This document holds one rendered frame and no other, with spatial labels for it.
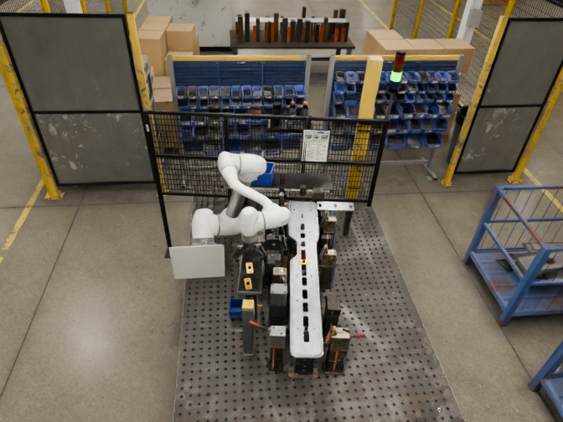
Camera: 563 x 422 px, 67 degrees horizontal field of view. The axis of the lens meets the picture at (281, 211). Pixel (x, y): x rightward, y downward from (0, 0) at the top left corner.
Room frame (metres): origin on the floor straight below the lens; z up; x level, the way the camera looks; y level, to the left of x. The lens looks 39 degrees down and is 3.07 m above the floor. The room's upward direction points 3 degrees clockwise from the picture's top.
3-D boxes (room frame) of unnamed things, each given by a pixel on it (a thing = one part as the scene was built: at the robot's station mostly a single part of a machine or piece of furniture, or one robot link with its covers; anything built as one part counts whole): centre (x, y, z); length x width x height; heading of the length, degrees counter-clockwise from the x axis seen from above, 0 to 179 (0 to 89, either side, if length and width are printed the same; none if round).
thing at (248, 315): (1.51, 0.16, 0.92); 0.08 x 0.08 x 0.44; 1
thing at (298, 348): (1.99, -0.17, 1.00); 1.38 x 0.22 x 0.02; 1
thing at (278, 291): (1.67, 0.00, 0.90); 0.13 x 0.10 x 0.41; 91
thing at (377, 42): (5.78, -1.69, 0.68); 1.20 x 0.80 x 1.35; 100
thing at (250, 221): (1.78, 0.16, 1.54); 0.13 x 0.11 x 0.16; 110
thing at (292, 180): (2.90, 0.05, 1.02); 0.90 x 0.22 x 0.03; 91
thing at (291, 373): (1.38, -0.18, 0.84); 0.18 x 0.06 x 0.29; 91
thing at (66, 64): (3.92, 2.00, 1.00); 1.34 x 0.14 x 2.00; 98
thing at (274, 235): (2.10, 0.04, 0.94); 0.18 x 0.13 x 0.49; 1
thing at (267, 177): (2.90, 0.24, 1.10); 0.30 x 0.17 x 0.13; 82
